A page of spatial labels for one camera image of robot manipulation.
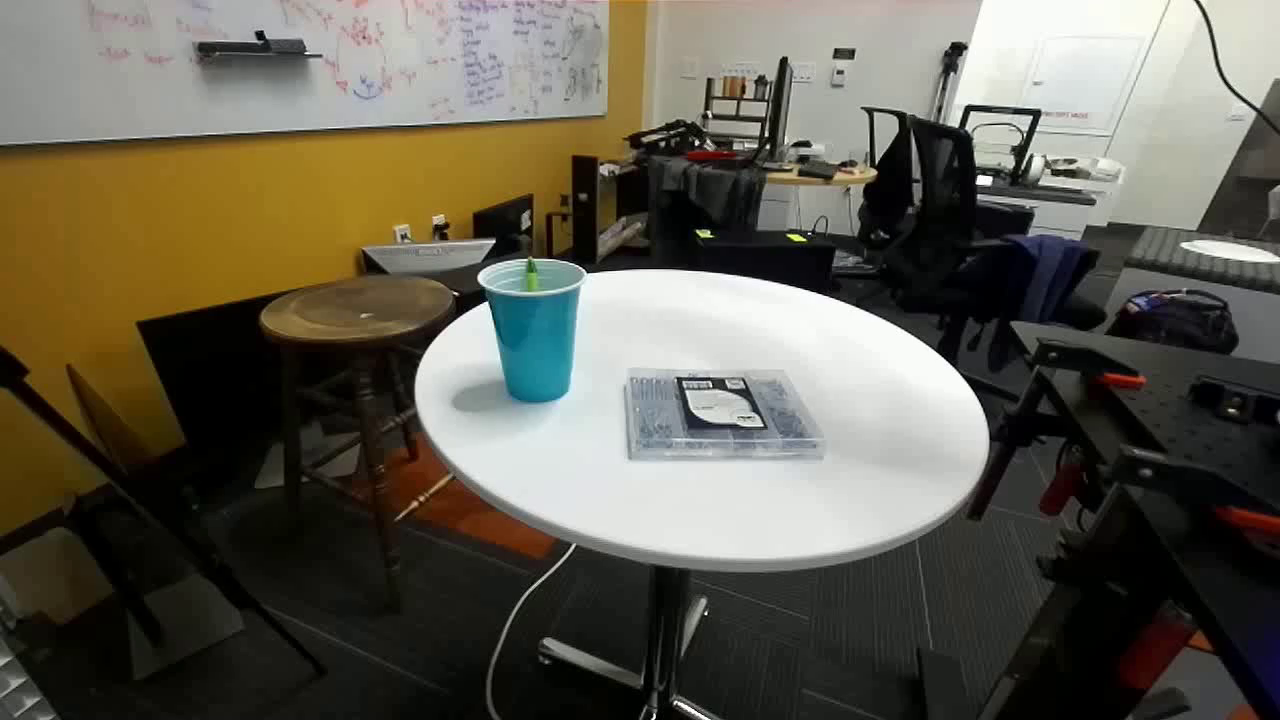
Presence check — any green pen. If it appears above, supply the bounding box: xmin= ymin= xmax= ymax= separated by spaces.
xmin=521 ymin=254 xmax=542 ymax=291

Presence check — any blue plastic cup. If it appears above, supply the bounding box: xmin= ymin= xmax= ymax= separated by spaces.
xmin=480 ymin=254 xmax=584 ymax=402

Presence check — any packaged hard drive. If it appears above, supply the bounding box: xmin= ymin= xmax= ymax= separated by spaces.
xmin=623 ymin=372 xmax=824 ymax=461

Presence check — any white round table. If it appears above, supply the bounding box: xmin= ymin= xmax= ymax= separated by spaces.
xmin=415 ymin=262 xmax=988 ymax=720

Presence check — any round wooden stool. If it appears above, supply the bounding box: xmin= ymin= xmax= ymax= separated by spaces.
xmin=262 ymin=275 xmax=458 ymax=607

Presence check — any black office chair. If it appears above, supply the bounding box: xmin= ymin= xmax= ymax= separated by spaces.
xmin=861 ymin=111 xmax=975 ymax=307

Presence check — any black backpack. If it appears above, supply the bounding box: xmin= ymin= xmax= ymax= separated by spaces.
xmin=1112 ymin=287 xmax=1239 ymax=355

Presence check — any white cable on floor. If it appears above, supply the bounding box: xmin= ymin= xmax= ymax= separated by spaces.
xmin=480 ymin=536 xmax=584 ymax=720

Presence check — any wall whiteboard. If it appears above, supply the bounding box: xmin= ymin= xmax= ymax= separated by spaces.
xmin=0 ymin=0 xmax=610 ymax=147

